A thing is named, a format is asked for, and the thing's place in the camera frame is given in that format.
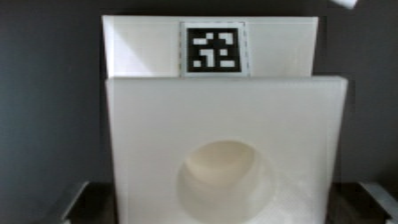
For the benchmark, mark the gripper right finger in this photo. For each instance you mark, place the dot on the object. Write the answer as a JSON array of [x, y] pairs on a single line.
[[362, 204]]

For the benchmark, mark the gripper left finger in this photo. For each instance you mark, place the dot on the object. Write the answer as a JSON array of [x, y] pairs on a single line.
[[83, 206]]

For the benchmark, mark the white lamp base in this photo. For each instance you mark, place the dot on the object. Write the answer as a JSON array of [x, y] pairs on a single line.
[[224, 120]]

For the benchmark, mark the white U-shaped fence frame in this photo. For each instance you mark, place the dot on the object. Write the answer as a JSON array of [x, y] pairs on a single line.
[[346, 3]]

